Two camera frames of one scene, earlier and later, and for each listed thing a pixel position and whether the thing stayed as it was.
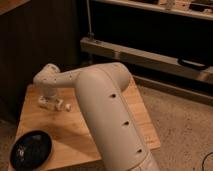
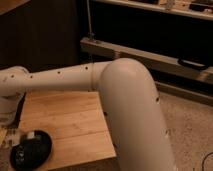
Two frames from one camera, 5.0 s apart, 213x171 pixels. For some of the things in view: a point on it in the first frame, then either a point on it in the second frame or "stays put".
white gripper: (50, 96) to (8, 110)
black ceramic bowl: (30, 150) stays put
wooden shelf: (196, 8) stays put
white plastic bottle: (57, 104) to (14, 137)
